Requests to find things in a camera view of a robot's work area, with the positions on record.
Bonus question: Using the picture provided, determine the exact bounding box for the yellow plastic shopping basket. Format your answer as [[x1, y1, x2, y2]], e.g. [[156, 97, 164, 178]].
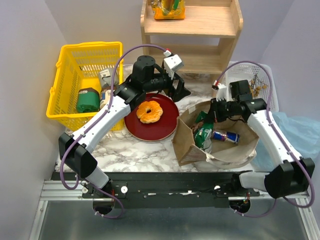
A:
[[46, 41, 123, 131]]

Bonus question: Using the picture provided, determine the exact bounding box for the orange fluffy food item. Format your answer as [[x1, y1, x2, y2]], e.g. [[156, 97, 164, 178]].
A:
[[136, 100, 163, 124]]

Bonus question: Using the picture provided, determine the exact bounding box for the brown paper grocery bag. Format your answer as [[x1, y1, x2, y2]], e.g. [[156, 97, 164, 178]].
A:
[[172, 100, 259, 171]]

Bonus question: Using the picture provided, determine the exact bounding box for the blue drink can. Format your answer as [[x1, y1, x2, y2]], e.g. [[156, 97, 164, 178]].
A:
[[212, 130, 240, 144]]

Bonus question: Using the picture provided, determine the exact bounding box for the brown longan fruit bunch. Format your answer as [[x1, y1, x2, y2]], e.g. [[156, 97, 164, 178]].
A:
[[249, 74, 269, 98]]

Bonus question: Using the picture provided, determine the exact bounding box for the green wrapped food package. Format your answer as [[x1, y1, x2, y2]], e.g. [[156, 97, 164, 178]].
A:
[[76, 87, 100, 114]]

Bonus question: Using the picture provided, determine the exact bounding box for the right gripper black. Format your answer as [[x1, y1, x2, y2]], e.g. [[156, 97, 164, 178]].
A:
[[204, 96, 239, 123]]

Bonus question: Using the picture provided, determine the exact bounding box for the aluminium frame profile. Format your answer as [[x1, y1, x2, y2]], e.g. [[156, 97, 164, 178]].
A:
[[27, 179, 87, 240]]

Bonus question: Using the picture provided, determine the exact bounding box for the light blue plastic bag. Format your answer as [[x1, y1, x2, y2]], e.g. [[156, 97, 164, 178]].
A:
[[251, 112, 320, 172]]

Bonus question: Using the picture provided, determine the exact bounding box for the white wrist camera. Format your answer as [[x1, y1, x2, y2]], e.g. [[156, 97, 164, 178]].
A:
[[163, 54, 184, 79], [212, 82, 227, 102]]

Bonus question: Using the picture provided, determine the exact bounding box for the white plastic mesh basket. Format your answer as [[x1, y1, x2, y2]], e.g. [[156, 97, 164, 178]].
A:
[[223, 63, 279, 112]]

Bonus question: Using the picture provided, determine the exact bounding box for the green snack packet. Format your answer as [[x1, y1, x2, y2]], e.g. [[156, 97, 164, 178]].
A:
[[190, 111, 214, 154]]

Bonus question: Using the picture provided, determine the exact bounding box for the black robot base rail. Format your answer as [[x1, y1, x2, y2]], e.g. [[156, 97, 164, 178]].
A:
[[77, 172, 274, 212]]

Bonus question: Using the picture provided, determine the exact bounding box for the red round lacquer tray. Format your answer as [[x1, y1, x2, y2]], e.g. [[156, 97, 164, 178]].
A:
[[124, 93, 179, 142]]

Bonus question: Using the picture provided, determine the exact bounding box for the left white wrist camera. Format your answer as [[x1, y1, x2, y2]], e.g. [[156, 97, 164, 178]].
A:
[[163, 54, 184, 79]]

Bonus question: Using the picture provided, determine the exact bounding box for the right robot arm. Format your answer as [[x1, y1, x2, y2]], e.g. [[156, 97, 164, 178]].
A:
[[209, 80, 315, 199]]

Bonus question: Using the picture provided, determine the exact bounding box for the grey wrapped food package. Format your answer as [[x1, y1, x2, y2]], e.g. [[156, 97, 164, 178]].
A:
[[98, 67, 119, 89]]

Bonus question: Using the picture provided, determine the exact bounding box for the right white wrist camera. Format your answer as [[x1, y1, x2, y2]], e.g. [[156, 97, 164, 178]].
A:
[[212, 82, 227, 102]]

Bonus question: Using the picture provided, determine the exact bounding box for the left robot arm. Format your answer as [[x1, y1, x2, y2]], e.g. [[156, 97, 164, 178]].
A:
[[58, 51, 191, 198]]

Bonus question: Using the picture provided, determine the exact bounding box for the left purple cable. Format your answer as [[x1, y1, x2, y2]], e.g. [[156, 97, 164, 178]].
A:
[[60, 44, 173, 220]]

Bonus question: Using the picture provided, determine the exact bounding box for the beige wrapped food package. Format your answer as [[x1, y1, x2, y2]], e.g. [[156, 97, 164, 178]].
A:
[[99, 86, 113, 109]]

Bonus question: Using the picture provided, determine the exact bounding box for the wooden shelf rack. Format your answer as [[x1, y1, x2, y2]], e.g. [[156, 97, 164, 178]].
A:
[[140, 0, 244, 81]]

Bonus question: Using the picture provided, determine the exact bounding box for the yellow snack bag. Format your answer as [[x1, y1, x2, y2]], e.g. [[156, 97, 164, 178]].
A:
[[150, 0, 186, 20]]

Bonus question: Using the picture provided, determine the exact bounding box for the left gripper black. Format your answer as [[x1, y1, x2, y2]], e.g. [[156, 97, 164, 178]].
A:
[[143, 66, 191, 102]]

